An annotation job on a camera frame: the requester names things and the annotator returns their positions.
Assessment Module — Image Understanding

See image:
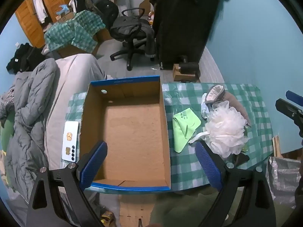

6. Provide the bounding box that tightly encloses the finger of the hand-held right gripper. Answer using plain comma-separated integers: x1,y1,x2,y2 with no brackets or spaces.
275,99,303,123
286,90,303,108

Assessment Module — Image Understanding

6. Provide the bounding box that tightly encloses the yellow snack packet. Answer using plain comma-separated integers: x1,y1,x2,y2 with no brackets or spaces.
102,211,116,225

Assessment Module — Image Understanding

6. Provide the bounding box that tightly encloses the black cylinder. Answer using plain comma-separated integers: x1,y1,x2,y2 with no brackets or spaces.
179,55,199,74

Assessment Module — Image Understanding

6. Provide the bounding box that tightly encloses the silvery plastic bag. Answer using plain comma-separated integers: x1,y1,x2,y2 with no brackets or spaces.
266,156,301,208

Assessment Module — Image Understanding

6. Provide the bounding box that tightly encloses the beige mattress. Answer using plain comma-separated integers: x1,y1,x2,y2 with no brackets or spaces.
44,54,114,168

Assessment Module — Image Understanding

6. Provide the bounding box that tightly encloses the pile of black clothes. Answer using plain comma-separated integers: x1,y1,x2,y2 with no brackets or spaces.
6,43,45,74

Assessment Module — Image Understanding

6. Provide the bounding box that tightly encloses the light green cloth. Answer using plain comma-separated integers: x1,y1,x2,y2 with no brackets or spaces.
172,107,201,153

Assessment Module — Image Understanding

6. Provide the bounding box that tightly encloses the grey quilted blanket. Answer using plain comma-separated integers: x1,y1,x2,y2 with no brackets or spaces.
0,58,58,204

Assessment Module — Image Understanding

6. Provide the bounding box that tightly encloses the black soft item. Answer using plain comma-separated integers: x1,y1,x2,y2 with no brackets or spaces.
233,154,250,166

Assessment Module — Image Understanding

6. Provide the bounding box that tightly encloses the striped cloth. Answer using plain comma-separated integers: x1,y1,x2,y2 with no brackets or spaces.
0,86,17,120

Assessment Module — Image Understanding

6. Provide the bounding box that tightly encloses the white blue-striped sock bundle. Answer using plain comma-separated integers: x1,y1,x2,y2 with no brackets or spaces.
201,93,213,120

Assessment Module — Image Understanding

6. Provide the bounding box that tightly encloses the blue-rimmed cardboard box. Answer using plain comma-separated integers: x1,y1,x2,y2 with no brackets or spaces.
79,75,171,192

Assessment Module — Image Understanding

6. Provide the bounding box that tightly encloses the green bubble mesh pad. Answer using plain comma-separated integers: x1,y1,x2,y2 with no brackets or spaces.
241,126,249,153

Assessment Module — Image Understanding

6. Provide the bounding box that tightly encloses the wooden wardrobe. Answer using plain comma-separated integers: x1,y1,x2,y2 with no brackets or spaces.
15,0,71,49

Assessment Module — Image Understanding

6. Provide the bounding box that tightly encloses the dark jacket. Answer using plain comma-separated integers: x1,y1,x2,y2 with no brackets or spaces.
110,16,157,58

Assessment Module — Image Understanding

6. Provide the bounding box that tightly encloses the large cardboard box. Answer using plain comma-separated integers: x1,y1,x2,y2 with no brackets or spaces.
58,27,113,57

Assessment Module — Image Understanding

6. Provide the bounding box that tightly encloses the black office chair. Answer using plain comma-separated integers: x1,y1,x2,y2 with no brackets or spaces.
109,8,155,71

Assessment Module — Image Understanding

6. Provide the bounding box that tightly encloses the green checked tablecloth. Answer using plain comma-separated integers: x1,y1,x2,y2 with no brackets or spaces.
65,83,274,192

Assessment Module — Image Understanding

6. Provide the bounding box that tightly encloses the olive green cloth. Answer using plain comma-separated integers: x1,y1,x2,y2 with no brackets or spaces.
151,189,237,227

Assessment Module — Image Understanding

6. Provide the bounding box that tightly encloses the wooden plank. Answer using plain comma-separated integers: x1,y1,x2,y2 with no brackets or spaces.
272,136,282,158

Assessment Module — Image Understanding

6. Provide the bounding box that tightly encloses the white hanging shirt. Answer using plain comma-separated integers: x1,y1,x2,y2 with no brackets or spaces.
33,0,48,24

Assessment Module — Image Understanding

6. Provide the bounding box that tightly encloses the small cardboard box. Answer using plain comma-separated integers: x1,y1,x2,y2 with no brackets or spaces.
55,5,74,23

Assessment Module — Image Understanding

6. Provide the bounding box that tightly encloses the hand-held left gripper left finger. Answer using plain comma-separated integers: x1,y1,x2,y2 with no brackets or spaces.
27,141,108,227

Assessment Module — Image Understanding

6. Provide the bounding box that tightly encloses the white smartphone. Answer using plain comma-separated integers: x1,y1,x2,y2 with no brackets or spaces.
61,121,80,163

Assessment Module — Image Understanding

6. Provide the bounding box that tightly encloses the green checked cloth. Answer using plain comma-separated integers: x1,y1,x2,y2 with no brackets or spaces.
44,10,106,54

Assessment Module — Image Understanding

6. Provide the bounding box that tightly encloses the flat cardboard sheet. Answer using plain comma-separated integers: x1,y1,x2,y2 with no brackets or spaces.
118,194,157,227

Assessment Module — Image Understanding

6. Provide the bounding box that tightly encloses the black cabinet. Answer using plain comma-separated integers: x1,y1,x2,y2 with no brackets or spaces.
151,0,223,70

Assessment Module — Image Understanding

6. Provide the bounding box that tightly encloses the white mesh bath pouf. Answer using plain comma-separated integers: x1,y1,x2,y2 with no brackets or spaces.
188,100,248,159

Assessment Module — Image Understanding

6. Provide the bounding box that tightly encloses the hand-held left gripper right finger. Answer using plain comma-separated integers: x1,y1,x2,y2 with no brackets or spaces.
194,141,277,227

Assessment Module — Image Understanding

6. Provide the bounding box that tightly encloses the grey brown slipper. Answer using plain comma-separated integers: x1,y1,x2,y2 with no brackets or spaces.
223,91,252,126

